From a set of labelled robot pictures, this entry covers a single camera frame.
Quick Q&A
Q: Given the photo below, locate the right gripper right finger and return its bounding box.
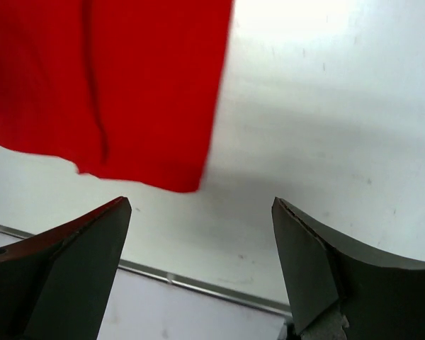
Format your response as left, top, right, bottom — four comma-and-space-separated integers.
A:
272, 198, 425, 339

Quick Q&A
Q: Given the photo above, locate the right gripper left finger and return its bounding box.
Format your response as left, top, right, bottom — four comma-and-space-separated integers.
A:
0, 197, 132, 340

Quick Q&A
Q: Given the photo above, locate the red t shirt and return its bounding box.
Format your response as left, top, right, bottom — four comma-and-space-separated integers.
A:
0, 1, 233, 193

